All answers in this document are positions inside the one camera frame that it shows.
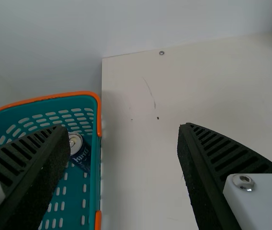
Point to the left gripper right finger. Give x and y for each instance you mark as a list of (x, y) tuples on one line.
[(205, 163)]

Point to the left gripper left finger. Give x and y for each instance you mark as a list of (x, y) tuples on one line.
[(35, 163)]

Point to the teal shopping basket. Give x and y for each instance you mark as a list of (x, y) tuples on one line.
[(91, 112)]

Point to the blue can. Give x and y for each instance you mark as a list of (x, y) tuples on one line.
[(79, 153)]

